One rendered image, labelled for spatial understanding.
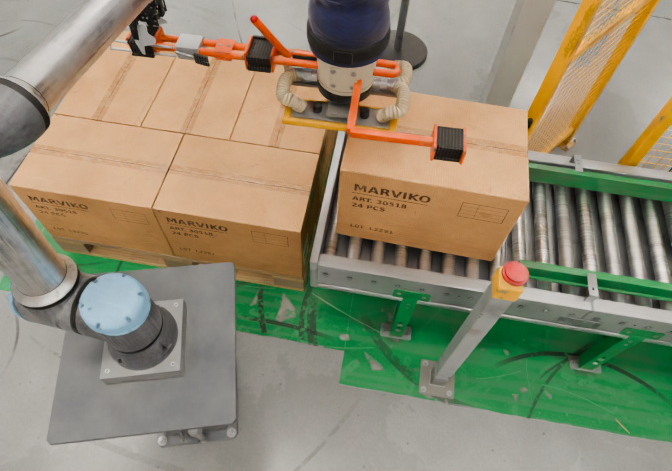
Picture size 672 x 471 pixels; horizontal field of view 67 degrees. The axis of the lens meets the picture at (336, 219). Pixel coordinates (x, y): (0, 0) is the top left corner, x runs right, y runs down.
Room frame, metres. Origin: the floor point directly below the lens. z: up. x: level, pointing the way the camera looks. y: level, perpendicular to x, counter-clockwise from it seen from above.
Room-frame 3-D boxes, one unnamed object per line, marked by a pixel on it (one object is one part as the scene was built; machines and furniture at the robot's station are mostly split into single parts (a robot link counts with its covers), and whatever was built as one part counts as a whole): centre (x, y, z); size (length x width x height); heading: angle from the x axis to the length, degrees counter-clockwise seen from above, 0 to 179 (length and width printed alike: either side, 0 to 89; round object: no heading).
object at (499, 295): (0.63, -0.48, 0.50); 0.07 x 0.07 x 1.00; 83
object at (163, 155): (1.57, 0.67, 0.34); 1.20 x 1.00 x 0.40; 83
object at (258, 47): (1.19, 0.25, 1.23); 0.10 x 0.08 x 0.06; 175
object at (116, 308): (0.47, 0.54, 0.99); 0.17 x 0.15 x 0.18; 79
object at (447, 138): (0.89, -0.28, 1.23); 0.09 x 0.08 x 0.05; 175
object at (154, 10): (1.22, 0.56, 1.37); 0.09 x 0.08 x 0.12; 84
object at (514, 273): (0.63, -0.48, 1.02); 0.07 x 0.07 x 0.04
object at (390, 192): (1.16, -0.33, 0.75); 0.60 x 0.40 x 0.40; 82
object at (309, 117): (1.08, 0.01, 1.12); 0.34 x 0.10 x 0.05; 85
